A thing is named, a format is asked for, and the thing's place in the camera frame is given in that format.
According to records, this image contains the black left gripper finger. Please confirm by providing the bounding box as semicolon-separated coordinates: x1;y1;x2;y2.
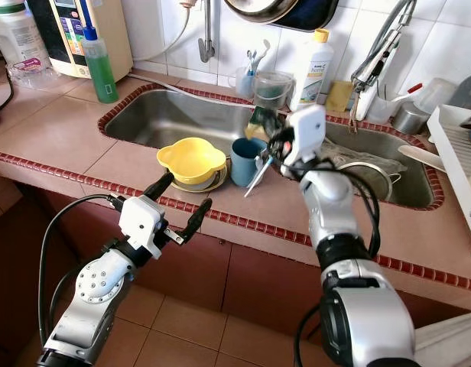
142;173;176;202
184;198;214;237

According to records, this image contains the silver metal spoon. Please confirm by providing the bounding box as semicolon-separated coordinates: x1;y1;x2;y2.
245;157;265;198

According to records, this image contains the green yellow sponge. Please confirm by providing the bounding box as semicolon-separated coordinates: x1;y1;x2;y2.
247;107;273;138

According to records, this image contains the clear plastic measuring jug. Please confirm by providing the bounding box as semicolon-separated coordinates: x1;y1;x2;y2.
251;71;296;112

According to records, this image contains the maroon cabinet door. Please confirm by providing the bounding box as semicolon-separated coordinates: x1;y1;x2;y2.
220;245;343;337
37;191;229;314

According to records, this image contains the clear toothbrush cup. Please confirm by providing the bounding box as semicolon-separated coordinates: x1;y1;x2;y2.
230;67;259;99

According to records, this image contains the blue toothbrush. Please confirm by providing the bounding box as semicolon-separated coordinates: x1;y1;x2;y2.
245;50;259;76

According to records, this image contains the white detergent bottle yellow cap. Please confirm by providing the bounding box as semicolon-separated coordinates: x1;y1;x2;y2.
289;28;336;112

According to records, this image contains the stainless steel sink basin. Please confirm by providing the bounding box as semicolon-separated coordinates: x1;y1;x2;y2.
281;122;437;209
106;90;255;152

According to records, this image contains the yellow sponge block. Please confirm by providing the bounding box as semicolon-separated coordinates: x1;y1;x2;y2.
326;80;352;114

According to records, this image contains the white toothbrush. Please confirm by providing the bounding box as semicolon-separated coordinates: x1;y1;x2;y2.
255;38;273;73

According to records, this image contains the clear plastic bag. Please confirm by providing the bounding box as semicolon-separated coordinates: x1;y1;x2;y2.
327;141;401;173

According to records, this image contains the steel mesh strainer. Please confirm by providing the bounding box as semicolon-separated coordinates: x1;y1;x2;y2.
362;162;403;201

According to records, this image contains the hanging steel pan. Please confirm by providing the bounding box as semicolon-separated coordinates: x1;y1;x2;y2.
224;0;290;24

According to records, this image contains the dark blue hanging pan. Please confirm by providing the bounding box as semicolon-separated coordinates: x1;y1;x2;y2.
270;0;339;33

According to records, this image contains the green dish soap bottle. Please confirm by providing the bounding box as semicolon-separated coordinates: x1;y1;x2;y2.
81;25;119;104

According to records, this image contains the small steel cup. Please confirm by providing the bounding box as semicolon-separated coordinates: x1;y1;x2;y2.
392;103;429;137

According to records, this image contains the chrome swivel faucet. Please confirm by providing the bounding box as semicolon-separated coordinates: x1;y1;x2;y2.
350;0;418;122

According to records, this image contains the pale wooden spatula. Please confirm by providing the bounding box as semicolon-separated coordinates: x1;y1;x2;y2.
398;145;447;173

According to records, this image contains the beige water purifier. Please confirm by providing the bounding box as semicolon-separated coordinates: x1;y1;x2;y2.
28;0;135;80

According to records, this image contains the clear plastic tub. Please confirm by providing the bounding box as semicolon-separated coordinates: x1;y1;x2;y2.
413;76;456;114

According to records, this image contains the white dish rack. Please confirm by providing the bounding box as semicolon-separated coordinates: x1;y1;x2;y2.
427;103;471;261

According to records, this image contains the large steel mixing bowl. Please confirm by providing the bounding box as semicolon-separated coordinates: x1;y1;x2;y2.
450;73;471;108

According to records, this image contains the clear jar white lid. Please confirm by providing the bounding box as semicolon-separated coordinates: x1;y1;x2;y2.
0;0;49;73

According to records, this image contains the white cloth towel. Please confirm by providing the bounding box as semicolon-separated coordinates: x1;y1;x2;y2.
415;302;471;367

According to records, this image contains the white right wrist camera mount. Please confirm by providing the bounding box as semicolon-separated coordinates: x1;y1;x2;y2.
281;105;328;171

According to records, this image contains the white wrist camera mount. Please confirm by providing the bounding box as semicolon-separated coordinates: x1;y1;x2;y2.
117;196;167;259
281;105;328;171

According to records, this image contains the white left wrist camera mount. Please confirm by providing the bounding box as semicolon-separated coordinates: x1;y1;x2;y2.
117;196;167;259

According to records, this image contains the white drain hose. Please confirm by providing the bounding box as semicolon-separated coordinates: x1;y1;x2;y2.
128;73;255;106

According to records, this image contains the steel wall tap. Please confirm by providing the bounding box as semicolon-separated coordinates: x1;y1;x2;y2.
197;0;217;64

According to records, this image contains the white purifier hose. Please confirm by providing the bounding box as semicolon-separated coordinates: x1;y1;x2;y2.
130;0;202;66

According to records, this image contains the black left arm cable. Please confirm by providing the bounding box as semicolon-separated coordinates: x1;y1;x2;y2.
37;193;125;360

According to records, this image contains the red handled utensil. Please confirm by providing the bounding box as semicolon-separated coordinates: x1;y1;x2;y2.
388;83;424;104

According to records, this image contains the black kettle power cord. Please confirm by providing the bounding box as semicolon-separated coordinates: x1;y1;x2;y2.
0;73;16;108

